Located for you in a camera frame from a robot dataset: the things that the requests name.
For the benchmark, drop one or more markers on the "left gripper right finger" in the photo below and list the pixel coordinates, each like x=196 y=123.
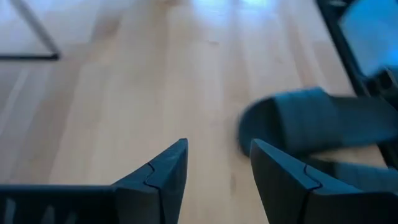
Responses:
x=286 y=193

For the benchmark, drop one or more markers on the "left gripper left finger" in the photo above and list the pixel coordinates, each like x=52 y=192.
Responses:
x=155 y=193

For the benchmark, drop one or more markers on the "black rubber slide sandal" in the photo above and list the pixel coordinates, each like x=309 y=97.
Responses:
x=311 y=121

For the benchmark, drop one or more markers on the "wooden shelf black metal legs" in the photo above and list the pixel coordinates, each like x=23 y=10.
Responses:
x=31 y=57

